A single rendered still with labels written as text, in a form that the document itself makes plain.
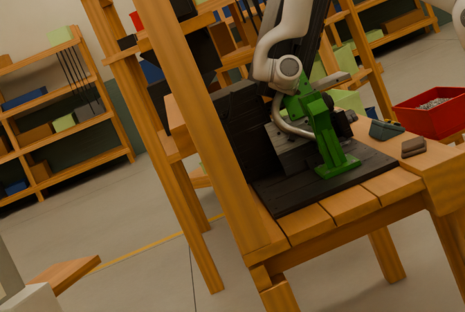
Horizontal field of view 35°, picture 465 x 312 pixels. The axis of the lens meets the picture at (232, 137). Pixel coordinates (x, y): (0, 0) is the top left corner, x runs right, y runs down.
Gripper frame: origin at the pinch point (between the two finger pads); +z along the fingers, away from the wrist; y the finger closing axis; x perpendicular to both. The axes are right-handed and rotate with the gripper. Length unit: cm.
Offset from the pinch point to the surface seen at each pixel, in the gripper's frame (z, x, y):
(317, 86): 14.3, -9.9, -12.0
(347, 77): 14.3, -17.3, -21.0
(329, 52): 243, -99, -18
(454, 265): 50, 30, -92
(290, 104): 3.0, 2.8, -4.7
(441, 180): -49, 20, -52
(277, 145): 5.4, 18.1, -6.0
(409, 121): 22, -12, -50
